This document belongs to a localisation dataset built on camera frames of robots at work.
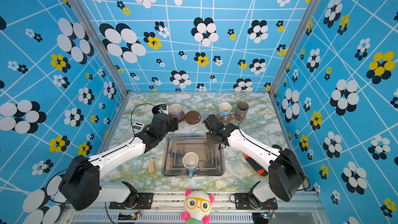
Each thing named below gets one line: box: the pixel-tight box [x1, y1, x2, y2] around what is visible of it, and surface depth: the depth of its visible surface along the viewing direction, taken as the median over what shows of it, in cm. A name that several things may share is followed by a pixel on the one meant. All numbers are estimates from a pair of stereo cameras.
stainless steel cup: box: [234, 101, 249, 122], surface depth 99 cm
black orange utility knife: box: [244, 155, 269, 177], surface depth 85 cm
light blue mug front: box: [182, 151, 200, 179], surface depth 80 cm
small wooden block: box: [148, 160, 155, 174], surface depth 85 cm
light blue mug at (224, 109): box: [218, 101, 233, 121], surface depth 101 cm
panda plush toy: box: [181, 189, 216, 224], surface depth 68 cm
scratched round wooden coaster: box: [185, 110, 202, 125], surface depth 107 cm
